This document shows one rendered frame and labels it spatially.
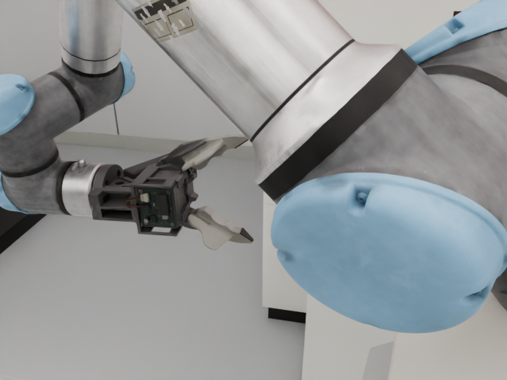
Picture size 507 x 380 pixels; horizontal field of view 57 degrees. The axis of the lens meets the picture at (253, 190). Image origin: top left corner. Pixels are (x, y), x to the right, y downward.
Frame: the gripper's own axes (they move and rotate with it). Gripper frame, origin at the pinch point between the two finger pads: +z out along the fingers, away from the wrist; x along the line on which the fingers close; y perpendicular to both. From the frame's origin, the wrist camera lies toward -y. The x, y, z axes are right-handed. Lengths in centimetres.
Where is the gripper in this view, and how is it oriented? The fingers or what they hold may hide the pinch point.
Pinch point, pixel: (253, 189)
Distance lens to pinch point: 61.3
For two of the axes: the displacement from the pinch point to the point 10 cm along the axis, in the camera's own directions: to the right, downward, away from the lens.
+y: -1.8, 4.3, -8.8
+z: 9.8, 0.5, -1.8
